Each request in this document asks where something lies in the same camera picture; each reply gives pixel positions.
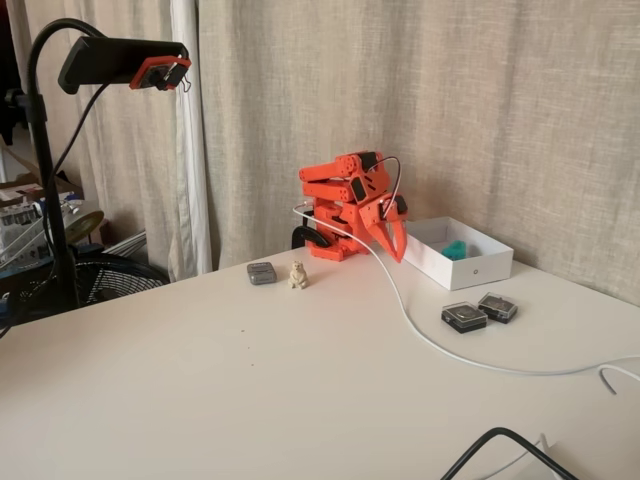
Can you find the cream bear figurine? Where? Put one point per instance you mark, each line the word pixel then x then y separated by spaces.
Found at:
pixel 298 276

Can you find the orange framed webcam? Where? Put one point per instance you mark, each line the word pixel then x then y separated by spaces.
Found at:
pixel 157 76

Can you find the black floor fan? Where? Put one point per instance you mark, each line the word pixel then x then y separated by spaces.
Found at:
pixel 115 285

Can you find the grey metal tin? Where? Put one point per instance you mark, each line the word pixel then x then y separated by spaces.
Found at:
pixel 261 274

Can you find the black camera holder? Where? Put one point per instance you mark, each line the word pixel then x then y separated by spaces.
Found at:
pixel 110 60

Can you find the clear plastic storage box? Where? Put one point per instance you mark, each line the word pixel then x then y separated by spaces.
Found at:
pixel 25 235

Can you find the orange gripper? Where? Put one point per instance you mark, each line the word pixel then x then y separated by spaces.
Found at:
pixel 378 223

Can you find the beige lamp shade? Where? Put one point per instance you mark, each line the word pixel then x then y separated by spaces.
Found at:
pixel 85 222

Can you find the black clear-lid case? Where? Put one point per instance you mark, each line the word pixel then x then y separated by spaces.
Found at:
pixel 498 307
pixel 464 317

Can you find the white cardboard bin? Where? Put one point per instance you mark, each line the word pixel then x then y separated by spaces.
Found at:
pixel 475 277

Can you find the black gooseneck stand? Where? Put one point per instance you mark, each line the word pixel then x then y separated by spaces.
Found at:
pixel 50 165

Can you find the camera on gooseneck stand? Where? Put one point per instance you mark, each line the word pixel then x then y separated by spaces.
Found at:
pixel 140 150

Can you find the green cube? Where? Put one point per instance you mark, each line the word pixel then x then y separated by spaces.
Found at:
pixel 456 250

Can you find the black table clamp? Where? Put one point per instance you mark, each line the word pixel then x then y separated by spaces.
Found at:
pixel 310 235

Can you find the beige linen curtain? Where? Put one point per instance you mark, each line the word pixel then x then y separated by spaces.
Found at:
pixel 450 75

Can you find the cardboard box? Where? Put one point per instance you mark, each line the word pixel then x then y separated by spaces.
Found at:
pixel 30 192

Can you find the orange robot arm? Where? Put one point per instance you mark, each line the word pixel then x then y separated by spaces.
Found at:
pixel 325 172

